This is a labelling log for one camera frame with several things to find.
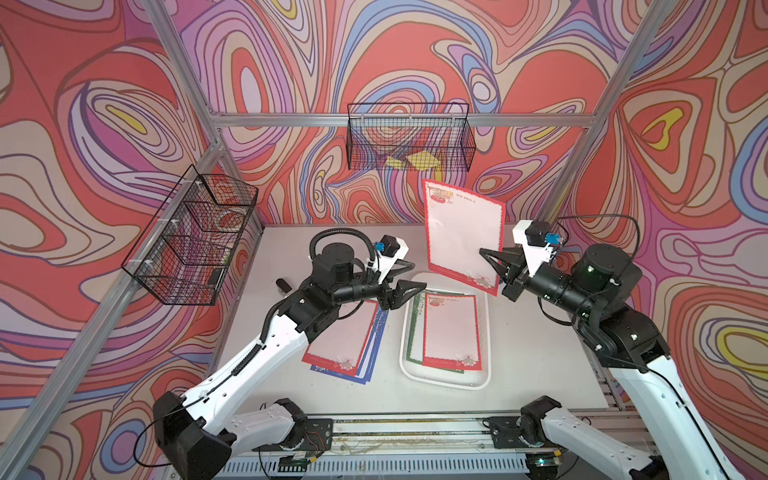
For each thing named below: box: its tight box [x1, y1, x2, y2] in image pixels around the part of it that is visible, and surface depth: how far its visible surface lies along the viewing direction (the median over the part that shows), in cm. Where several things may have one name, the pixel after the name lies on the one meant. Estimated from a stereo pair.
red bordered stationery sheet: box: [302, 301, 378, 377], surface depth 88 cm
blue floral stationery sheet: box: [309, 336, 383, 385], surface depth 86 cm
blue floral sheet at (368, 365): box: [310, 307, 389, 380], surface depth 90 cm
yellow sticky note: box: [407, 150, 441, 170], surface depth 93 cm
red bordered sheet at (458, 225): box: [422, 179, 506, 297], surface depth 59 cm
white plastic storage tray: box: [399, 271, 492, 390], surface depth 90 cm
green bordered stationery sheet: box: [406, 290, 465, 374], surface depth 93 cm
